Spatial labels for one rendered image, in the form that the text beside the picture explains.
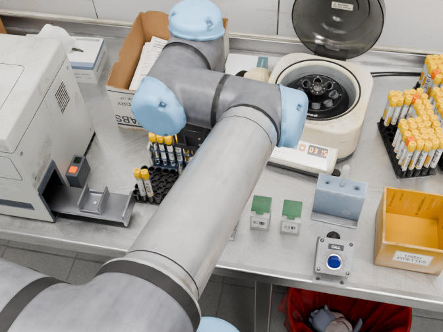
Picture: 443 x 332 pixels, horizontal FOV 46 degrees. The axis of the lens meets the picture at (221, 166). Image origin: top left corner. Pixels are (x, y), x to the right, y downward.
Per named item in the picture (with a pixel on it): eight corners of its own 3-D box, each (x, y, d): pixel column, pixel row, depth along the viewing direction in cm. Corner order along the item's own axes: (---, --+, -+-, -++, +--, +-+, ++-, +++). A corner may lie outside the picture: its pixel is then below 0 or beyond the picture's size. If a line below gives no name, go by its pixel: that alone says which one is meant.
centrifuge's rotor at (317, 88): (274, 123, 125) (275, 102, 119) (292, 79, 134) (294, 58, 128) (339, 138, 121) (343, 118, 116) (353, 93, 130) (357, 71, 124)
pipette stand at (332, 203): (310, 219, 115) (314, 193, 107) (316, 193, 119) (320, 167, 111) (356, 229, 113) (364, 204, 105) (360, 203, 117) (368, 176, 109)
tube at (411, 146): (397, 170, 121) (408, 140, 113) (404, 170, 121) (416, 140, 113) (398, 176, 120) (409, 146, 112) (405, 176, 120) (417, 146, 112)
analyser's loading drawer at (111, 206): (39, 212, 117) (31, 199, 113) (51, 188, 121) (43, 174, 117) (127, 226, 114) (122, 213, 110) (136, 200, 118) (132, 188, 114)
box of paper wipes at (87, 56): (19, 79, 146) (2, 43, 136) (33, 50, 153) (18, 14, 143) (97, 83, 144) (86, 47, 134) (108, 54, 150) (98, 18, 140)
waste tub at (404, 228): (372, 265, 108) (382, 242, 100) (374, 211, 116) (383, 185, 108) (440, 277, 106) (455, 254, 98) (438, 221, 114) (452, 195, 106)
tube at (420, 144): (403, 172, 121) (415, 142, 112) (407, 168, 122) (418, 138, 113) (410, 176, 120) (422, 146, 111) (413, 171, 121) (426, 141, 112)
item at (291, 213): (279, 233, 114) (281, 217, 108) (282, 215, 116) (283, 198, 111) (298, 236, 113) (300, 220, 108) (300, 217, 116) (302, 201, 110)
